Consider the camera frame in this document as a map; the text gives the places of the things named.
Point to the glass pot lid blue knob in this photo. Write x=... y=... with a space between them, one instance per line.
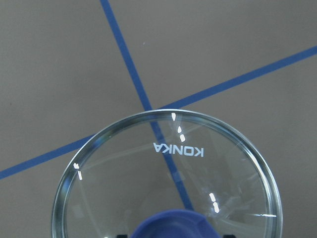
x=167 y=174

